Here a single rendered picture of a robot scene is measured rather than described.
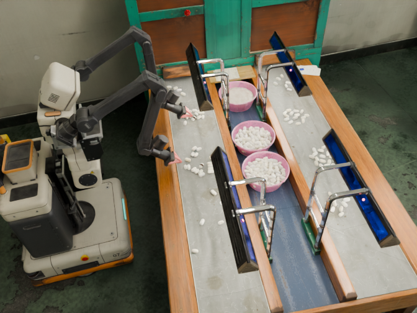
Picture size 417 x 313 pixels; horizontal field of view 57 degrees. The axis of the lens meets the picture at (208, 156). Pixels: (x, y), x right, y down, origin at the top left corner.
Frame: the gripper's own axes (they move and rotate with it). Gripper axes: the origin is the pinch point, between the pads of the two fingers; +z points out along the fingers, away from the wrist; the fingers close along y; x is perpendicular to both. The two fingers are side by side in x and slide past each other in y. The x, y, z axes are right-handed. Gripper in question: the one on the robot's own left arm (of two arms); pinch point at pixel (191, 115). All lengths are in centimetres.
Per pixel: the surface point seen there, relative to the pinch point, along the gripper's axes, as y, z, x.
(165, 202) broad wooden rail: -61, -15, 18
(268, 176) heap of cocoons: -54, 32, -16
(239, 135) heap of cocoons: -16.3, 27.1, -10.6
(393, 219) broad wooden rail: -96, 71, -50
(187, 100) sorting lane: 25.4, 4.4, 5.4
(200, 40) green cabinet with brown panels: 53, 0, -26
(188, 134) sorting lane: -9.2, 1.5, 8.0
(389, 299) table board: -131, 58, -34
